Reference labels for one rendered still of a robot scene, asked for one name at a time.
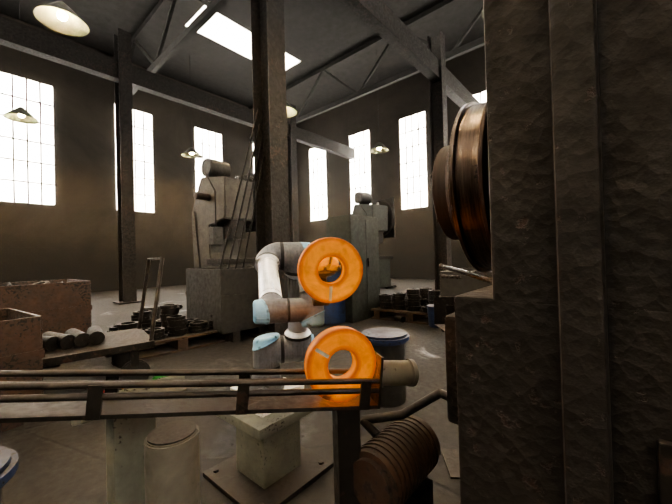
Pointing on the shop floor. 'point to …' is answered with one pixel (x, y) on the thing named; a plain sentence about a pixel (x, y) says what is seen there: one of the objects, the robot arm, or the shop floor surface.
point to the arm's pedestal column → (268, 468)
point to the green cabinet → (350, 227)
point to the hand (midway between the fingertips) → (330, 261)
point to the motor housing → (397, 464)
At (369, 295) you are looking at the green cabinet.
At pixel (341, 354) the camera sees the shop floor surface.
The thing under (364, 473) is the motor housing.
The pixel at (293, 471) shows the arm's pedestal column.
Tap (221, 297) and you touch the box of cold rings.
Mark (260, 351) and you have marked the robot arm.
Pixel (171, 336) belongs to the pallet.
